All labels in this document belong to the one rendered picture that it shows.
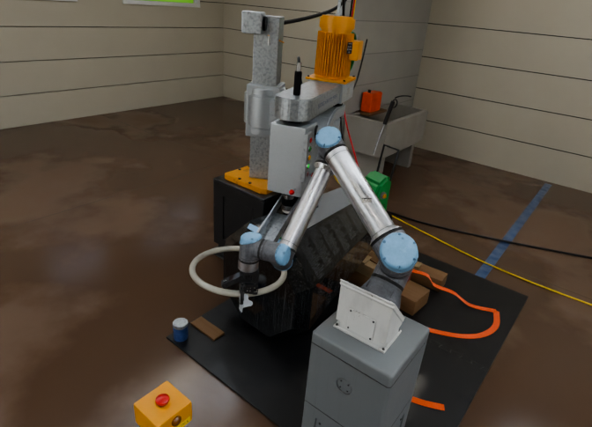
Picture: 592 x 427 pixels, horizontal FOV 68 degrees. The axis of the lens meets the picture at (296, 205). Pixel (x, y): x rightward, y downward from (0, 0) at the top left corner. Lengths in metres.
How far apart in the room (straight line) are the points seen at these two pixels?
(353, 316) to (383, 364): 0.23
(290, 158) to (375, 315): 1.05
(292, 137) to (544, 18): 5.37
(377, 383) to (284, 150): 1.31
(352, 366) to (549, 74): 5.96
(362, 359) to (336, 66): 1.86
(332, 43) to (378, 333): 1.84
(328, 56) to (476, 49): 4.72
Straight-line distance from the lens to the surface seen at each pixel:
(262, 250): 1.86
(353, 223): 3.22
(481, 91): 7.52
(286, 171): 2.53
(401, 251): 1.77
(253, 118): 3.50
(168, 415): 1.42
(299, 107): 2.40
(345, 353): 1.96
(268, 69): 3.47
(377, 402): 2.02
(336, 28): 2.98
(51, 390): 3.12
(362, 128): 5.81
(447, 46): 7.65
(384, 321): 1.89
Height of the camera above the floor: 2.17
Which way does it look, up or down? 25 degrees down
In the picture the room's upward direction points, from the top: 5 degrees clockwise
